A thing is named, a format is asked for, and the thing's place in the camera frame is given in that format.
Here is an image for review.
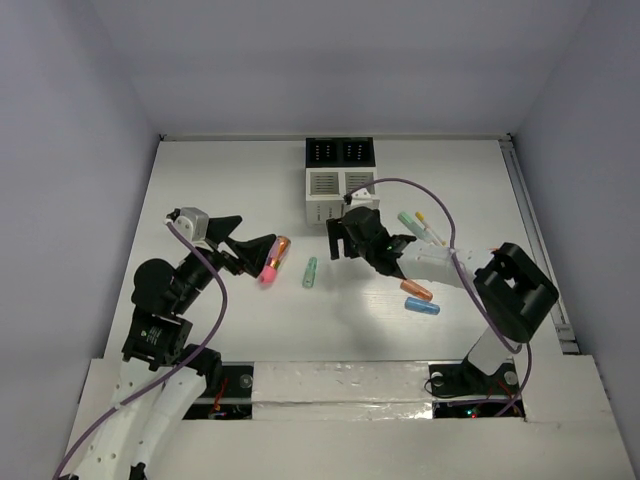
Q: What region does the pink glue stick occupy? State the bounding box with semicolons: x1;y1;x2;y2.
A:
258;236;291;288

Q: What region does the small green highlighter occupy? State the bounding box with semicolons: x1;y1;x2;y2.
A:
302;256;318;289

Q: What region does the orange highlighter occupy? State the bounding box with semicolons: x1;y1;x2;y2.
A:
400;279;433;302

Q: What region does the blue highlighter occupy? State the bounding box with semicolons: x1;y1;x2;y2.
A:
404;297;440;315

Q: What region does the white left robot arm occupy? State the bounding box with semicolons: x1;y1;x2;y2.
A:
54;207;276;479

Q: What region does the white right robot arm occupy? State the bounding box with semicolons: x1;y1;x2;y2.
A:
326;206;559;399

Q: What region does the long green highlighter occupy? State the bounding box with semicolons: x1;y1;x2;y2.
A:
397;211;427;240

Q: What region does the yellow-capped white pen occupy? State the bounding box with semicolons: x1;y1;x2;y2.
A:
415;212;447;246

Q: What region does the white four-slot pen organizer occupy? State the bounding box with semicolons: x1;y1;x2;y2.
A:
305;137;377;226

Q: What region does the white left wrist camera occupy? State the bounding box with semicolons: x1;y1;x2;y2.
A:
165;207;209;246

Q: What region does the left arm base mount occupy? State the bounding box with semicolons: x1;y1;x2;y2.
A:
183;363;254;421

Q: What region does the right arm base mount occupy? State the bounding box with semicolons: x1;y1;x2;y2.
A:
423;362;525;420

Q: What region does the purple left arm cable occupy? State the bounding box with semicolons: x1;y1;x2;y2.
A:
52;222;229;480

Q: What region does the aluminium rail right edge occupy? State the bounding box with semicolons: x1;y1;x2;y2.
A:
499;135;582;355

